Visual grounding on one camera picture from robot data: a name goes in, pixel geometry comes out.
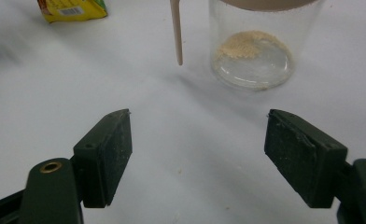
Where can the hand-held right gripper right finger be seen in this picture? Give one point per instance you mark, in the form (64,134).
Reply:
(299,155)

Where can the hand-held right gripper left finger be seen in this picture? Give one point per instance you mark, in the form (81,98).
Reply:
(103,155)

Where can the clear glass jar beige rim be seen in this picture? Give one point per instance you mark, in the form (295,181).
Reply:
(265,71)

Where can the yellow green refill pouch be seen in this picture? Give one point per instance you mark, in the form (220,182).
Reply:
(75,9)

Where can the beige powder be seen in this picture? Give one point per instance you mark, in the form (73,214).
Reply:
(249,46)

